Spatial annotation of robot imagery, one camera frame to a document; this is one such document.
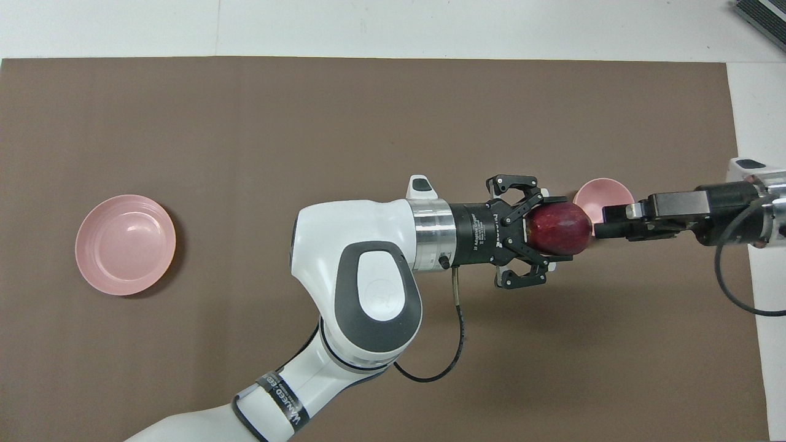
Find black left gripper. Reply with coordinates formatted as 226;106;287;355
451;174;575;290

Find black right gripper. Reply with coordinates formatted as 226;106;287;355
593;182;769;247

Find red apple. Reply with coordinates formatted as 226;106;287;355
525;201;593;256

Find pink bowl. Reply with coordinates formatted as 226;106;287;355
573;178;635;225

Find pink plate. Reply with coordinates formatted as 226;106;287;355
75;195;177;297

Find grey ribbed metal case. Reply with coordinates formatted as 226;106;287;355
733;0;786;53

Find brown paper mat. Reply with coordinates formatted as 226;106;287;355
0;57;770;442

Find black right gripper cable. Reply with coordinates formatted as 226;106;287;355
714;203;786;318

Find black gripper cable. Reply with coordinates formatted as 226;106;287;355
393;267;466;383
714;203;786;318

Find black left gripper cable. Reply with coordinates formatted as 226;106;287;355
393;267;466;383

